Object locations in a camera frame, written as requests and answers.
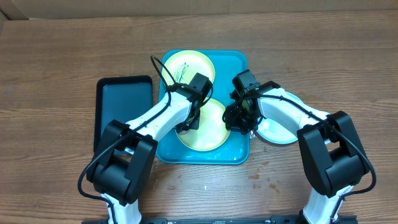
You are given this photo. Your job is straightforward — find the black tray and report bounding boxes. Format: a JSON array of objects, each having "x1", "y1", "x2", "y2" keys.
[{"x1": 93, "y1": 75, "x2": 153, "y2": 148}]

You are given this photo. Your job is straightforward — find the light blue plate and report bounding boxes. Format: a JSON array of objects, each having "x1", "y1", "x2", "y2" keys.
[{"x1": 258, "y1": 88, "x2": 303, "y2": 144}]

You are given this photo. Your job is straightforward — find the cardboard wall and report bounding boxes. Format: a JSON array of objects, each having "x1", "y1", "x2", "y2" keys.
[{"x1": 1, "y1": 0, "x2": 397, "y2": 20}]

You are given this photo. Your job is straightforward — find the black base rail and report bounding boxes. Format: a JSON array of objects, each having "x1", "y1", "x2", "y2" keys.
[{"x1": 81, "y1": 214, "x2": 358, "y2": 224}]

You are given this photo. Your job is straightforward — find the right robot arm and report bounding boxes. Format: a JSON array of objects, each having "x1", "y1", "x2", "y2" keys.
[{"x1": 223, "y1": 82, "x2": 374, "y2": 223}]

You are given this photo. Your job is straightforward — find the yellow plate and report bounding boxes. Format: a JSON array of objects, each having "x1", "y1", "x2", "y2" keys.
[
  {"x1": 177, "y1": 98, "x2": 230, "y2": 152},
  {"x1": 164, "y1": 50, "x2": 215, "y2": 84}
]

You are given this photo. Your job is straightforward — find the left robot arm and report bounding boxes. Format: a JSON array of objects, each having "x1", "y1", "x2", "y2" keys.
[{"x1": 78, "y1": 84, "x2": 212, "y2": 223}]

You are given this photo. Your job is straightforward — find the teal tray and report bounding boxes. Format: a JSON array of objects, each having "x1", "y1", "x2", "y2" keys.
[{"x1": 156, "y1": 50, "x2": 250, "y2": 165}]

